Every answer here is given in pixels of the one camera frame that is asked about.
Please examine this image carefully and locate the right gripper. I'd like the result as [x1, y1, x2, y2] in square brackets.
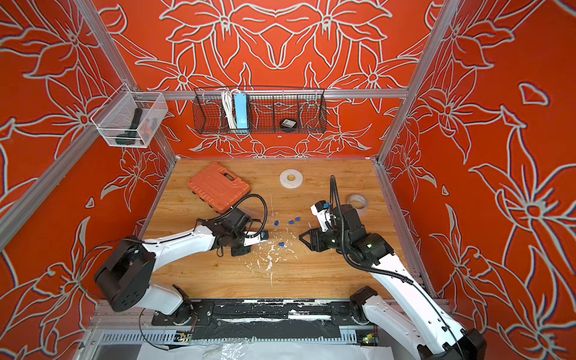
[298, 226, 352, 253]

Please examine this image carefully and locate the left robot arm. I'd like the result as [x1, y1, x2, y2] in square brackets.
[94, 193, 269, 325]

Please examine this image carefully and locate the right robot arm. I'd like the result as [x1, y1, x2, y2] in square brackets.
[299, 176, 488, 359]

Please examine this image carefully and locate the orange plastic tool case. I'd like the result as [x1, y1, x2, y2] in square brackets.
[187, 162, 251, 214]

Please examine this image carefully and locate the white tape roll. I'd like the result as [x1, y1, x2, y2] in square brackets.
[279, 169, 304, 189]

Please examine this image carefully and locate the clear tape roll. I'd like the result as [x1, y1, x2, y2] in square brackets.
[347, 194, 369, 214]

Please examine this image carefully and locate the small black device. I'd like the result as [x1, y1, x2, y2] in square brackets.
[280, 118, 298, 131]

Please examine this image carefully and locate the light blue box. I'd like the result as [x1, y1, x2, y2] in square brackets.
[234, 93, 248, 131]

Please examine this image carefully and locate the green black tool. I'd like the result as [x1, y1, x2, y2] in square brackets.
[115, 107, 143, 146]

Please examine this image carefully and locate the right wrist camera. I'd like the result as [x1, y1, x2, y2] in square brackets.
[310, 200, 332, 233]

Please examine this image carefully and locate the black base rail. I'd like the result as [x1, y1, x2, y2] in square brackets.
[151, 298, 380, 347]

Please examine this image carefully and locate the black wire basket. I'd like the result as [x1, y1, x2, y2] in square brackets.
[192, 86, 328, 136]

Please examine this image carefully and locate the white cable bundle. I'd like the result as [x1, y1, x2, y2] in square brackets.
[221, 89, 237, 131]

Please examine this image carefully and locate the clear acrylic wall box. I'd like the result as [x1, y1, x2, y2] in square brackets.
[90, 83, 168, 149]

